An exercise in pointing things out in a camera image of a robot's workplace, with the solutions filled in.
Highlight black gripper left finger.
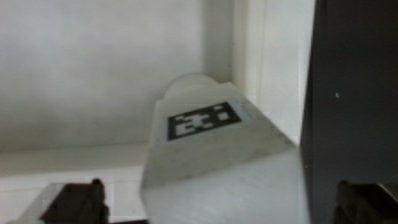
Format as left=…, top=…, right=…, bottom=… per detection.
left=17, top=178, right=113, bottom=224

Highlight white table leg with tag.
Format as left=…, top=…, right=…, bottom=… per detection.
left=141, top=75, right=312, bottom=224

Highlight white square tabletop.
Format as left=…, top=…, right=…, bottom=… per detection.
left=0, top=0, right=315, bottom=224

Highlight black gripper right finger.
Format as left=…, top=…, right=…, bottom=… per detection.
left=333, top=181, right=398, bottom=224

